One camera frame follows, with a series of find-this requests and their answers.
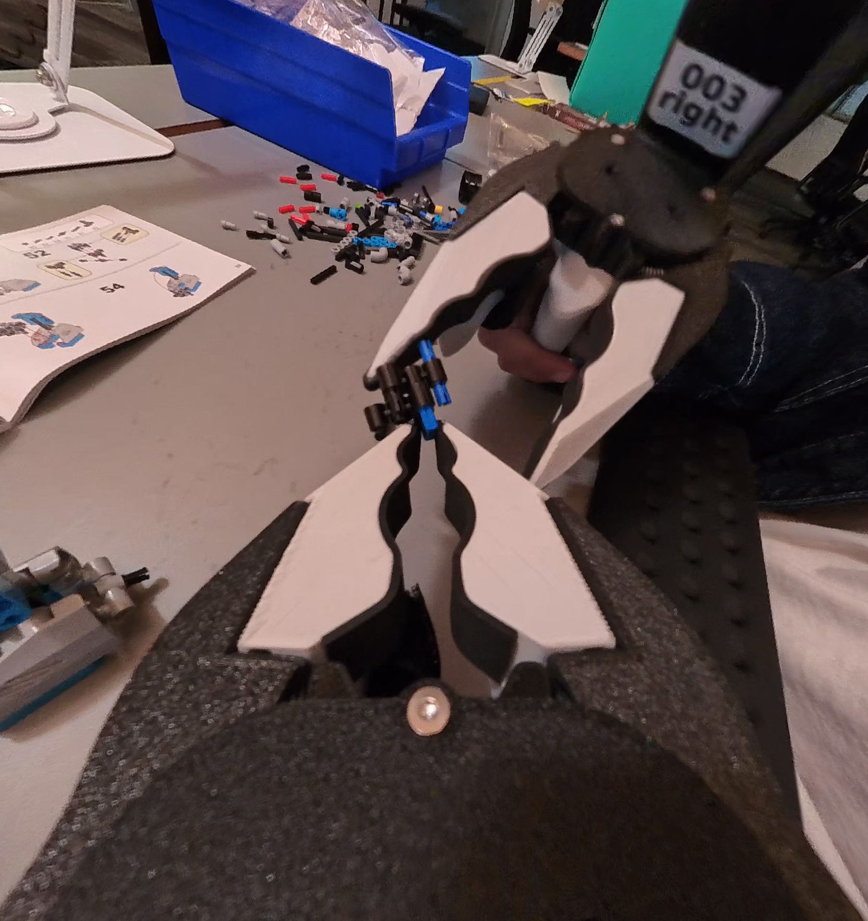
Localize teal bin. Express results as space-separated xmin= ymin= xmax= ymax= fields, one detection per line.
xmin=569 ymin=0 xmax=687 ymax=127

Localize crumpled clear plastic bag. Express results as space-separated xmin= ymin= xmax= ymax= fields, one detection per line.
xmin=250 ymin=0 xmax=406 ymax=62

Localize instruction booklet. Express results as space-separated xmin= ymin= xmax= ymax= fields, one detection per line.
xmin=0 ymin=205 xmax=256 ymax=445

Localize person's right hand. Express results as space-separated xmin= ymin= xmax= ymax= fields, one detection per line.
xmin=477 ymin=327 xmax=579 ymax=386

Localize pile of small building parts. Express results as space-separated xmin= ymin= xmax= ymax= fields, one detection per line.
xmin=221 ymin=164 xmax=487 ymax=287

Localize black office chair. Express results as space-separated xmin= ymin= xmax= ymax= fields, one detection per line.
xmin=801 ymin=94 xmax=868 ymax=238

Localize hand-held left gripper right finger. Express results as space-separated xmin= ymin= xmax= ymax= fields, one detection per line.
xmin=436 ymin=423 xmax=616 ymax=683

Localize person's white shirt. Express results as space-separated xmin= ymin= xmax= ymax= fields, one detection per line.
xmin=758 ymin=514 xmax=868 ymax=921

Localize person's right forearm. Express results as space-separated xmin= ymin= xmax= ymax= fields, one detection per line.
xmin=653 ymin=259 xmax=868 ymax=512

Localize blue bin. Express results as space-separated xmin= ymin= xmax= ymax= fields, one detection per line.
xmin=152 ymin=0 xmax=472 ymax=191

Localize small blue toy robot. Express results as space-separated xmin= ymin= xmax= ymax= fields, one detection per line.
xmin=0 ymin=529 xmax=150 ymax=735

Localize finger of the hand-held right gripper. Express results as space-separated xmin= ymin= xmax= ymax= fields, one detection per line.
xmin=364 ymin=189 xmax=556 ymax=390
xmin=526 ymin=272 xmax=687 ymax=492

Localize black dimpled mat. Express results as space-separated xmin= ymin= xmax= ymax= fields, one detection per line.
xmin=588 ymin=425 xmax=802 ymax=821

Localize grey desk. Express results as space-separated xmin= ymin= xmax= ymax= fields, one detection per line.
xmin=0 ymin=65 xmax=600 ymax=921

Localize white paper scraps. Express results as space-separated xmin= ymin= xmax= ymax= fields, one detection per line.
xmin=391 ymin=54 xmax=445 ymax=138

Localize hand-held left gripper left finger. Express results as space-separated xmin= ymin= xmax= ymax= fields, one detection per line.
xmin=237 ymin=423 xmax=424 ymax=681

